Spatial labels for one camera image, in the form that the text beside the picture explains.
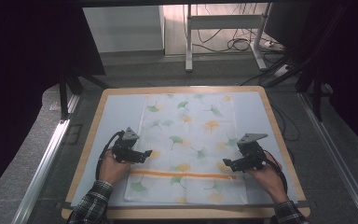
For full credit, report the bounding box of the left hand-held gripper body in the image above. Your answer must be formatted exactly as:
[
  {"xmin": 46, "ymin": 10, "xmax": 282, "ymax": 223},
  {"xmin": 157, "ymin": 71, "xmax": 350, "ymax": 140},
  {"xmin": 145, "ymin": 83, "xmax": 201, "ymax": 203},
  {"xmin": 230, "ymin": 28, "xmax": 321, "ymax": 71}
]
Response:
[{"xmin": 111, "ymin": 126, "xmax": 147, "ymax": 164}]

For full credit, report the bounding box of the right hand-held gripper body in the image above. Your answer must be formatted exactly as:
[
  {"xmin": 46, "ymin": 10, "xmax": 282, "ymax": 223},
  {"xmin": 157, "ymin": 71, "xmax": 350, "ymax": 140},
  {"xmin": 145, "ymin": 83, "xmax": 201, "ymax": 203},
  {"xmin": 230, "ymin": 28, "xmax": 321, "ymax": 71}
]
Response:
[{"xmin": 236, "ymin": 133, "xmax": 269, "ymax": 173}]

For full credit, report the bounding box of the white leaf-print pillowcase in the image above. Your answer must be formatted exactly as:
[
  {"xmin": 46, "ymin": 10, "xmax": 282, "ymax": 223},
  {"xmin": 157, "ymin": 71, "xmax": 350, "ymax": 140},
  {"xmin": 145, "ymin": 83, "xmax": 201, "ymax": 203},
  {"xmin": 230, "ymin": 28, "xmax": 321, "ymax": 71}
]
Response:
[{"xmin": 123, "ymin": 92, "xmax": 250, "ymax": 206}]

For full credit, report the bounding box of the person's left hand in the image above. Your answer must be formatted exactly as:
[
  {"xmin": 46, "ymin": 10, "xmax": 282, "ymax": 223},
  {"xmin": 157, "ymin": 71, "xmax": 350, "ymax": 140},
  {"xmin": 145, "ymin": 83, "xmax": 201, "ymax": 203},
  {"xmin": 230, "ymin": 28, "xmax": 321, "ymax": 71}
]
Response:
[{"xmin": 98, "ymin": 149, "xmax": 132, "ymax": 186}]

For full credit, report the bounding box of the person's right hand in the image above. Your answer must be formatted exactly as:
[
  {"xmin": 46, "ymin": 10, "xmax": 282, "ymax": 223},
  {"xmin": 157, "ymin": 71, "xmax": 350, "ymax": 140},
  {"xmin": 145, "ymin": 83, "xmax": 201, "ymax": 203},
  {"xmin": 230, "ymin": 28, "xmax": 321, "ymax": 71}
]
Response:
[{"xmin": 246, "ymin": 159, "xmax": 289, "ymax": 205}]

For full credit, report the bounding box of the pale blue table mat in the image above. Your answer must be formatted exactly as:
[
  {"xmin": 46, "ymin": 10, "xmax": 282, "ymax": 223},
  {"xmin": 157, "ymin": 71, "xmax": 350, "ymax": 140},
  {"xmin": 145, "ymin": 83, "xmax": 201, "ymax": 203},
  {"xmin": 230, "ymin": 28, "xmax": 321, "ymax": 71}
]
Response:
[{"xmin": 71, "ymin": 91, "xmax": 299, "ymax": 208}]

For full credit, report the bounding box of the dark floor socket plate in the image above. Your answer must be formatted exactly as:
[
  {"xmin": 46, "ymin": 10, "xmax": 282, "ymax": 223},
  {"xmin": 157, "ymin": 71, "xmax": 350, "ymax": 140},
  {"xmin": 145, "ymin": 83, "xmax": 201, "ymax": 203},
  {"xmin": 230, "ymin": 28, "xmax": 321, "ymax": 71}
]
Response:
[{"xmin": 65, "ymin": 123, "xmax": 84, "ymax": 147}]

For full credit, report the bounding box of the wooden table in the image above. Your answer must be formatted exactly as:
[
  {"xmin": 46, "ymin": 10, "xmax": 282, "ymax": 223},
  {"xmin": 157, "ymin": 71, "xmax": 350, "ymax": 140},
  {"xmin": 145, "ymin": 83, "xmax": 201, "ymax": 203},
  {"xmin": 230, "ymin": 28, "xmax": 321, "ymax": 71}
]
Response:
[{"xmin": 61, "ymin": 85, "xmax": 311, "ymax": 220}]

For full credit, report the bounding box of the black metal stand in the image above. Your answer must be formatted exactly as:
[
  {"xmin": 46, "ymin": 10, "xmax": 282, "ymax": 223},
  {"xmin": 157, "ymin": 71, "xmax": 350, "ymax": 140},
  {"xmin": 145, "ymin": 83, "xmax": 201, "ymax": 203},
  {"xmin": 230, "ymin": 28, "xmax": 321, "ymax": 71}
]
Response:
[
  {"xmin": 262, "ymin": 3, "xmax": 350, "ymax": 123},
  {"xmin": 58, "ymin": 64, "xmax": 112, "ymax": 121}
]

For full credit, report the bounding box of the white power strip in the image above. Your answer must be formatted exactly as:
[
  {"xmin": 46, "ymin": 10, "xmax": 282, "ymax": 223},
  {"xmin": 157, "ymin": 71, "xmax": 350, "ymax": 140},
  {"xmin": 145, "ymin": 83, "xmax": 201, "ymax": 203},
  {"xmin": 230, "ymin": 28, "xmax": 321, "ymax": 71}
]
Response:
[{"xmin": 272, "ymin": 63, "xmax": 292, "ymax": 77}]

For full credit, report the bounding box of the white cabinet panel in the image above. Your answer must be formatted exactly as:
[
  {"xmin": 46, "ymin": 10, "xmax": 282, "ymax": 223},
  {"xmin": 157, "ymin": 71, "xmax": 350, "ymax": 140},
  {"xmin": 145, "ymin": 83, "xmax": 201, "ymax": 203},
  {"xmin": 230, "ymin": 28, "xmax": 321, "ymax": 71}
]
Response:
[{"xmin": 82, "ymin": 5, "xmax": 166, "ymax": 54}]

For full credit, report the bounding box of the black curtain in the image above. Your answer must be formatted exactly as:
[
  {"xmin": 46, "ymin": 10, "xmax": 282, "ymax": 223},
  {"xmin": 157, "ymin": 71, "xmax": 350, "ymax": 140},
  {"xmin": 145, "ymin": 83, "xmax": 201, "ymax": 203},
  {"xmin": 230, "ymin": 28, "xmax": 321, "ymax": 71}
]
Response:
[
  {"xmin": 0, "ymin": 0, "xmax": 107, "ymax": 203},
  {"xmin": 292, "ymin": 0, "xmax": 358, "ymax": 154}
]

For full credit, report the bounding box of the left hand-held gripper black cable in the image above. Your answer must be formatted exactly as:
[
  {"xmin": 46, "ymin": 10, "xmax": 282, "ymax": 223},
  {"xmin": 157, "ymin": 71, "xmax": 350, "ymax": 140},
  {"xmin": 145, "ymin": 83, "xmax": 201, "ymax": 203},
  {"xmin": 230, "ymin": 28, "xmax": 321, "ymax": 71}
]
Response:
[{"xmin": 95, "ymin": 130, "xmax": 126, "ymax": 181}]

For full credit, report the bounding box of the hand-held gripper black cable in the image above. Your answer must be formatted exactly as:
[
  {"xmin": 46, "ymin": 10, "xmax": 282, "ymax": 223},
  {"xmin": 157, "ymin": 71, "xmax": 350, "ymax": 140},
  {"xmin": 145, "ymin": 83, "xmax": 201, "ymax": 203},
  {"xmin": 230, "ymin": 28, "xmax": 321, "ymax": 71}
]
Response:
[
  {"xmin": 95, "ymin": 130, "xmax": 126, "ymax": 181},
  {"xmin": 261, "ymin": 149, "xmax": 289, "ymax": 194}
]

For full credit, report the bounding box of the right hand-held gripper black cable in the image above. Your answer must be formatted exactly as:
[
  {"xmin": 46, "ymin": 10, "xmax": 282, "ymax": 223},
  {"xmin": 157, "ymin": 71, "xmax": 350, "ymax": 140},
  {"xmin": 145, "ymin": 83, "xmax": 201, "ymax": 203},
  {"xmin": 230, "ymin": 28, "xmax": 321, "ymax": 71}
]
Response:
[{"xmin": 261, "ymin": 149, "xmax": 289, "ymax": 194}]

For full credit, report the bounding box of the thin black floor cable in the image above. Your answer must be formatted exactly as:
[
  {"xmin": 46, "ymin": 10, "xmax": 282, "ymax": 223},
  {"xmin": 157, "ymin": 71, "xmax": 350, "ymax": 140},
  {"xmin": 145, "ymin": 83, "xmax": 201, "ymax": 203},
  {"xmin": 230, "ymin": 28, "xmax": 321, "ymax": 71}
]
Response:
[{"xmin": 268, "ymin": 98, "xmax": 301, "ymax": 143}]

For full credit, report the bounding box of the aluminium rail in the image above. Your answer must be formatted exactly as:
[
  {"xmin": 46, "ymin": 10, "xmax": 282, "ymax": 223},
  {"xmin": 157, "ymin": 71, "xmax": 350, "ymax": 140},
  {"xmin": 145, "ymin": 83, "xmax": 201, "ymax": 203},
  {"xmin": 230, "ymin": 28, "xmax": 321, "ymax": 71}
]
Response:
[
  {"xmin": 296, "ymin": 91, "xmax": 358, "ymax": 224},
  {"xmin": 10, "ymin": 92, "xmax": 82, "ymax": 224}
]

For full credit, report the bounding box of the tangle of black floor cables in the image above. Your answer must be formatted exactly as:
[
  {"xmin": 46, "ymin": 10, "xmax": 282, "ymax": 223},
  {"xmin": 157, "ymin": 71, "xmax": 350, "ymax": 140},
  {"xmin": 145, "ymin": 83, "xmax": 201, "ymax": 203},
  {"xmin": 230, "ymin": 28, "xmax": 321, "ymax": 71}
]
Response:
[{"xmin": 194, "ymin": 27, "xmax": 264, "ymax": 54}]

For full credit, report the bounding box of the white metal desk frame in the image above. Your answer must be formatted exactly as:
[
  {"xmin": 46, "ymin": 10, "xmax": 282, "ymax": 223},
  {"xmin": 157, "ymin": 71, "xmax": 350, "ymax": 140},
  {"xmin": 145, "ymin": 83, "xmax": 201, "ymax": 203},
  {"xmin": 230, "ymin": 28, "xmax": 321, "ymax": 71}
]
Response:
[{"xmin": 185, "ymin": 3, "xmax": 273, "ymax": 74}]

